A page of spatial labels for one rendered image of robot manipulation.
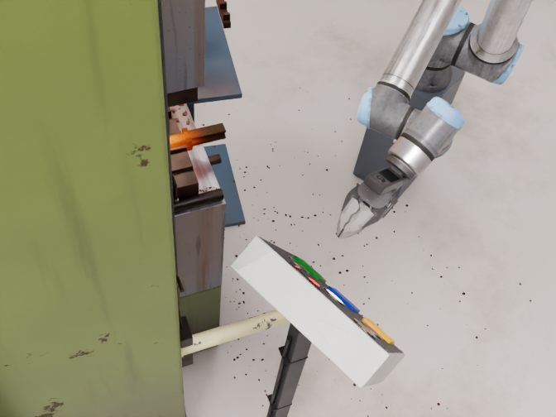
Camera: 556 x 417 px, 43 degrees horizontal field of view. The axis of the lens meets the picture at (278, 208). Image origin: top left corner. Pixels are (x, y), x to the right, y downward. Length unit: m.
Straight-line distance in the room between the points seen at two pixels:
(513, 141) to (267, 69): 1.17
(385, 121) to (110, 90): 0.90
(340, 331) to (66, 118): 0.64
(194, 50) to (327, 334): 0.57
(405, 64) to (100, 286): 0.88
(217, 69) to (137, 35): 1.39
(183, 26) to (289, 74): 2.10
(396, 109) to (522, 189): 1.58
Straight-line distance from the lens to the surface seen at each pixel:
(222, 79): 2.21
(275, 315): 1.90
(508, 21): 2.17
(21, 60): 0.85
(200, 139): 1.76
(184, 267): 1.95
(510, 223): 3.06
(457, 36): 2.40
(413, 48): 1.74
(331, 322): 1.30
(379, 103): 1.68
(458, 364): 2.68
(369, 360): 1.29
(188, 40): 1.27
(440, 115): 1.55
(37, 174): 1.01
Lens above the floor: 2.36
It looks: 56 degrees down
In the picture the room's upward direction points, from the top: 9 degrees clockwise
